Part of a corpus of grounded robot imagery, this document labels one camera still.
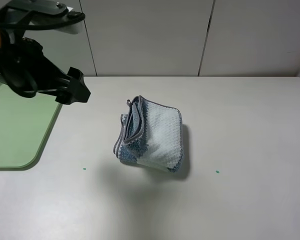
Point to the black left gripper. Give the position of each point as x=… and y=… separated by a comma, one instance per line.
x=26, y=70

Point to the blue white striped towel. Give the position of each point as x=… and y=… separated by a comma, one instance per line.
x=151, y=135

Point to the green plastic tray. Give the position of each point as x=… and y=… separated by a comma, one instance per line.
x=25, y=126

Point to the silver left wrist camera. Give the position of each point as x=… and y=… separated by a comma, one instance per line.
x=40, y=15

